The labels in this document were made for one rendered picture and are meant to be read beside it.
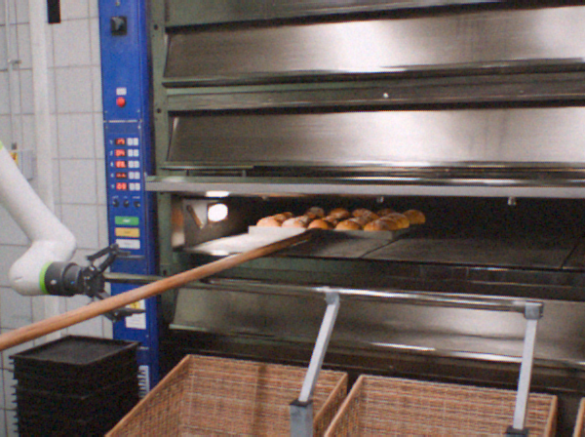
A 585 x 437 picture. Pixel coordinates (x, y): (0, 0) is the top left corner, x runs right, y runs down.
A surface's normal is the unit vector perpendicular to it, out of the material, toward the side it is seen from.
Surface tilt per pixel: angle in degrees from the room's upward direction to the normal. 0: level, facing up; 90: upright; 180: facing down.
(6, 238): 90
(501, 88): 90
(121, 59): 90
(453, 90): 90
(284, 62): 70
